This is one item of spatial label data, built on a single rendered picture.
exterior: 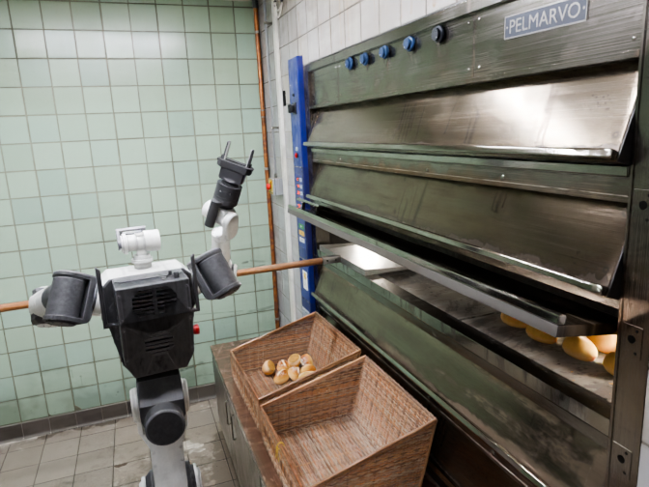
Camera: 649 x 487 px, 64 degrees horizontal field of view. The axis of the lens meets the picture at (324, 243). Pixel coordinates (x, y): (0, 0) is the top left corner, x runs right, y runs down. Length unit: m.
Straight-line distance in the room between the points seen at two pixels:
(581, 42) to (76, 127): 2.80
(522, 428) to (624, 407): 0.35
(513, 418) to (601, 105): 0.82
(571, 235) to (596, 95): 0.29
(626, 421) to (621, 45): 0.73
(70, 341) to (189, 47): 1.96
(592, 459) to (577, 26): 0.92
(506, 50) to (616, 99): 0.35
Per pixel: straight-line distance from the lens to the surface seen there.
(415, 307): 1.83
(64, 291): 1.65
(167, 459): 1.93
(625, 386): 1.22
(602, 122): 1.16
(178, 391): 1.68
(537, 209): 1.32
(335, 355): 2.51
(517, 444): 1.52
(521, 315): 1.15
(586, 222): 1.22
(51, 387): 3.78
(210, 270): 1.70
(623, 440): 1.27
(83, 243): 3.48
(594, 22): 1.22
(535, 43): 1.33
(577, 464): 1.40
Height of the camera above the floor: 1.79
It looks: 12 degrees down
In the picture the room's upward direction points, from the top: 3 degrees counter-clockwise
